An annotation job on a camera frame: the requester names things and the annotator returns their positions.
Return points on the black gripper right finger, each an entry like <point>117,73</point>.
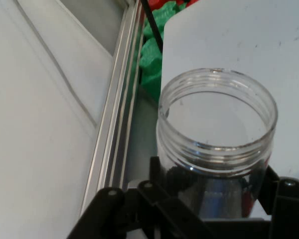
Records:
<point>289,206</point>

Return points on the red foam block stack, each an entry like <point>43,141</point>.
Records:
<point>157,3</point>

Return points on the aluminium wall rail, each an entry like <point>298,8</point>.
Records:
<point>119,99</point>

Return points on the clear plastic jar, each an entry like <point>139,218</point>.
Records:
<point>214,155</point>

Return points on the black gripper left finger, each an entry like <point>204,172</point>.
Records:
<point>139,214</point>

